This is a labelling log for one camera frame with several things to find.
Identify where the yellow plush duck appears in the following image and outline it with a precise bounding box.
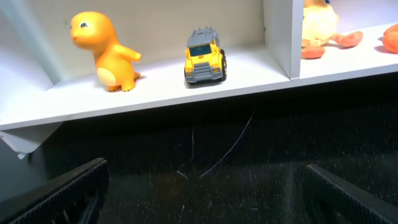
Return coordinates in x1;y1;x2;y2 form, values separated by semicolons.
300;0;364;60

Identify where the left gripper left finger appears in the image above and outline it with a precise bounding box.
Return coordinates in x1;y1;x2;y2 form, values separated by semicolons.
0;157;109;224

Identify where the white plush duck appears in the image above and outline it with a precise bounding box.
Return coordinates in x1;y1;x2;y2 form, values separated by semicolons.
381;23;398;54

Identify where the grey and yellow toy truck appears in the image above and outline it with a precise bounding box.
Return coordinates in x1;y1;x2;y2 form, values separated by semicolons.
183;26;228;85

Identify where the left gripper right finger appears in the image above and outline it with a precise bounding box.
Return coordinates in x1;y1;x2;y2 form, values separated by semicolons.
303;164;398;224

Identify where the orange dinosaur figure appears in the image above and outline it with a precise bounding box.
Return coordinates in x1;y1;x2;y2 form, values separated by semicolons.
70;11;142;93

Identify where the white shelf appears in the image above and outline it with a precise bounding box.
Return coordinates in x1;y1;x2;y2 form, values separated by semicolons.
0;0;398;159

